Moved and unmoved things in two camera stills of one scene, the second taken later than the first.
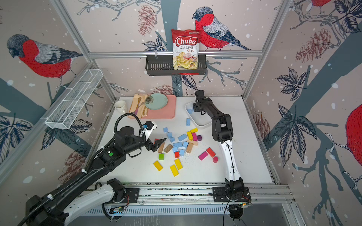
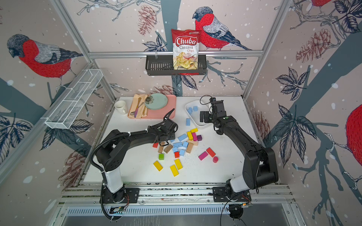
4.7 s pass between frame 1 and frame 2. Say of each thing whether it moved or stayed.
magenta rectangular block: stayed
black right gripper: moved
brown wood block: stayed
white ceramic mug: stayed
